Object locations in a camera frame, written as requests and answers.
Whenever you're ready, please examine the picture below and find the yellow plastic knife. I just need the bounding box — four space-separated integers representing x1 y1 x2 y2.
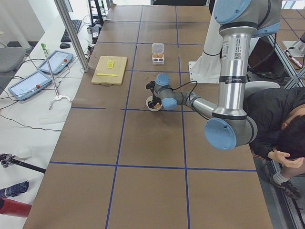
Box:
96 73 118 77

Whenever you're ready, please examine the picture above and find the grey office chair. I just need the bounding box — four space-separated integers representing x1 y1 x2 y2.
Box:
0 43 28 76

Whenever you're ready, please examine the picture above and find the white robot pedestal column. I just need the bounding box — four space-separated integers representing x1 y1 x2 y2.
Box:
189 10 223 83

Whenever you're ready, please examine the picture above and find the reacher grabber stick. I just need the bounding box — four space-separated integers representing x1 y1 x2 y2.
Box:
41 43 72 110

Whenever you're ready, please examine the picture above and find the folded blue umbrella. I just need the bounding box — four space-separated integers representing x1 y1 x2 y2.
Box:
0 181 29 198

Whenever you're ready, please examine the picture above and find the metal cup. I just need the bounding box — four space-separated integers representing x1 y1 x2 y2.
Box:
87 27 92 34

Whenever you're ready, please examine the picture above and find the bamboo cutting board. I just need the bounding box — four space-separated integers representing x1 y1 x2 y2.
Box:
91 56 127 85

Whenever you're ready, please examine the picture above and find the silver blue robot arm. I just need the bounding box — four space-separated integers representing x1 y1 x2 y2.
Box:
146 0 282 150

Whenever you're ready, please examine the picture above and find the black keyboard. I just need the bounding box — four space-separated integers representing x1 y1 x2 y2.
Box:
60 19 82 42

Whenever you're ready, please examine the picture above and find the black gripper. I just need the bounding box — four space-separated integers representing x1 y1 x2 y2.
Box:
146 81 162 107

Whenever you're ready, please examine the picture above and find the aluminium frame post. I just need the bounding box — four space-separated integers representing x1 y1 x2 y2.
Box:
54 0 89 73

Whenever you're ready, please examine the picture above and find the clear plastic egg carton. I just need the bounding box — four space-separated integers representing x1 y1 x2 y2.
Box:
152 43 164 65

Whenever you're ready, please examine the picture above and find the person in black jacket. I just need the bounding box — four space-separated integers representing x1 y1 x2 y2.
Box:
244 87 305 199

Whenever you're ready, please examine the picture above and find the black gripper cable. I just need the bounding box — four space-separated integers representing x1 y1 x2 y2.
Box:
170 80 198 113

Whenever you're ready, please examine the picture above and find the far teach pendant tablet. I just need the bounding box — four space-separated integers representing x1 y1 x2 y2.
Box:
37 50 74 75

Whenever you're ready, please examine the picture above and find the lemon slice four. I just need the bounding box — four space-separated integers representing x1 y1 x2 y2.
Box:
106 64 114 69

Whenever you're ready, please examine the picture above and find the brown egg from bowl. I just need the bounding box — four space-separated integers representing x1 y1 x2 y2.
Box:
153 103 161 110

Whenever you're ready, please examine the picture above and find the near teach pendant tablet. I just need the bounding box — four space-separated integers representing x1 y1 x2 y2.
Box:
8 70 51 101

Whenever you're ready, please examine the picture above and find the white chair seat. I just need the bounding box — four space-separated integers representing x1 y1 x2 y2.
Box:
244 81 280 98

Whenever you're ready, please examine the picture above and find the black computer mouse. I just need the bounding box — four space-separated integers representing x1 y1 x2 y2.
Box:
60 43 71 49

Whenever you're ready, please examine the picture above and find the teach pendant tablet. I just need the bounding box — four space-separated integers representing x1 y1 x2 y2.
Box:
37 50 74 75
8 70 51 101

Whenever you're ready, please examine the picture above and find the white ceramic bowl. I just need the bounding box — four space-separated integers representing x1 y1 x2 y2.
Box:
146 96 162 112

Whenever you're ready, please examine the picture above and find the lemon slice three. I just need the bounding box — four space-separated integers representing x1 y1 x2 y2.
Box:
106 62 114 68

